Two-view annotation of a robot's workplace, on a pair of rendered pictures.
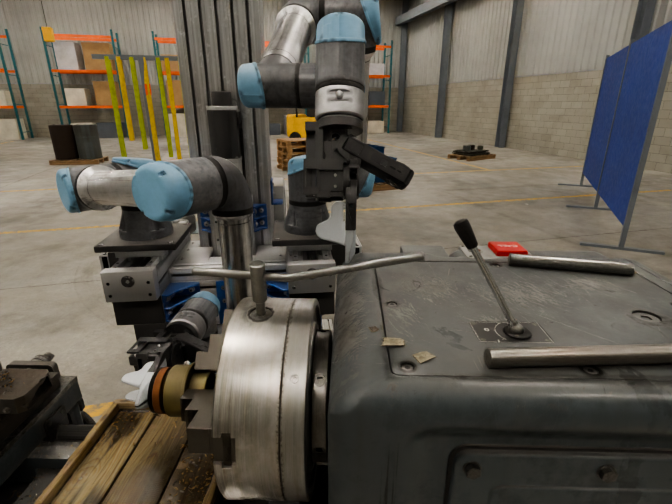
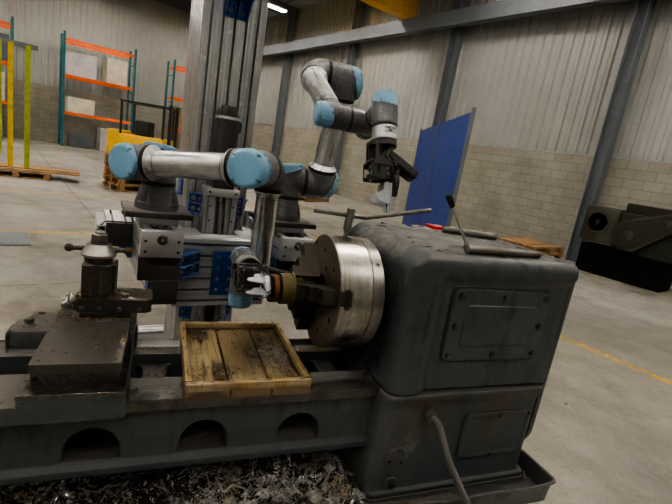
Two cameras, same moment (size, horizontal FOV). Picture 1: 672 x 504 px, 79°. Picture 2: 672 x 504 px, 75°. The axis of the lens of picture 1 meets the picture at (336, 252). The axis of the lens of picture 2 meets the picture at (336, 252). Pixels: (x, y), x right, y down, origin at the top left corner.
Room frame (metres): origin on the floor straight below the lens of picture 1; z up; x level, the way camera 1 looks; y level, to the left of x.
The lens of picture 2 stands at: (-0.51, 0.62, 1.45)
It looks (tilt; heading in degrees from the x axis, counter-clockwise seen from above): 12 degrees down; 335
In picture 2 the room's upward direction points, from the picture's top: 10 degrees clockwise
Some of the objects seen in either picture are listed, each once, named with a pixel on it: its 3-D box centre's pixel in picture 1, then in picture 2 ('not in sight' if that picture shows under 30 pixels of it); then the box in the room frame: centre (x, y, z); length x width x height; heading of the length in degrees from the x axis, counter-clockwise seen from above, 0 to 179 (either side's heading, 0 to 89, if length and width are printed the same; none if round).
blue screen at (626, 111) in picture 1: (612, 130); (427, 187); (6.16, -4.02, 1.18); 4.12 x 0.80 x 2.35; 156
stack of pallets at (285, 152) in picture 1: (305, 154); (139, 173); (10.30, 0.76, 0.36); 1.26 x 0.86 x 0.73; 116
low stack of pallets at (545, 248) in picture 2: not in sight; (528, 252); (5.74, -6.40, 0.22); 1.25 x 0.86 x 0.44; 107
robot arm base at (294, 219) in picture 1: (307, 213); (283, 206); (1.25, 0.09, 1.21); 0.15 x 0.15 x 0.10
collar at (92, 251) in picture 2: not in sight; (99, 249); (0.66, 0.72, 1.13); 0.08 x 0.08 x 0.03
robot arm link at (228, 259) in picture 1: (237, 255); (264, 223); (0.94, 0.24, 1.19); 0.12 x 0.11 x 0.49; 54
